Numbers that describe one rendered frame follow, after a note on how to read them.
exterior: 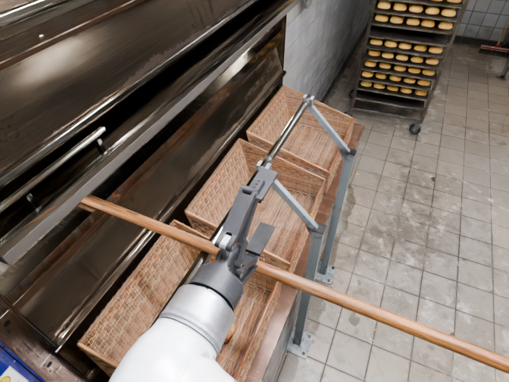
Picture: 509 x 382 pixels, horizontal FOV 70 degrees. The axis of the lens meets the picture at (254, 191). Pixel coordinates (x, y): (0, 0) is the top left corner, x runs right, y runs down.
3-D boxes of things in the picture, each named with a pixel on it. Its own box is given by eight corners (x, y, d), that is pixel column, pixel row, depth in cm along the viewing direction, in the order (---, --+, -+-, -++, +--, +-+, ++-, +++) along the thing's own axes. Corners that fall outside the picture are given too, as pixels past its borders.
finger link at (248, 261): (242, 270, 54) (238, 280, 54) (263, 258, 65) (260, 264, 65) (218, 261, 55) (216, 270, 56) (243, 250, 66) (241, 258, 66)
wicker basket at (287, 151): (245, 171, 208) (243, 131, 189) (279, 120, 245) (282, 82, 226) (327, 195, 194) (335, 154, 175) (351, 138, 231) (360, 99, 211)
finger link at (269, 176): (242, 198, 56) (242, 194, 55) (261, 170, 60) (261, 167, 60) (260, 203, 55) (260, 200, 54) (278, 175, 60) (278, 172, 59)
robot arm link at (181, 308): (163, 339, 51) (185, 303, 55) (220, 367, 49) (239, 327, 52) (150, 307, 45) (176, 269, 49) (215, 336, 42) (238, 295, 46)
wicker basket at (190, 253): (98, 377, 129) (71, 345, 109) (182, 256, 166) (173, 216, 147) (221, 442, 115) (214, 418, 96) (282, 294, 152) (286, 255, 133)
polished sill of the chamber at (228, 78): (-5, 296, 90) (-14, 288, 87) (271, 35, 207) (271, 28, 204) (12, 305, 88) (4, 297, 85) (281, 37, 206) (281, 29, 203)
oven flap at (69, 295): (52, 343, 103) (2, 300, 92) (280, 74, 220) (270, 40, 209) (60, 348, 101) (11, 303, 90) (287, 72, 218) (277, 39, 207)
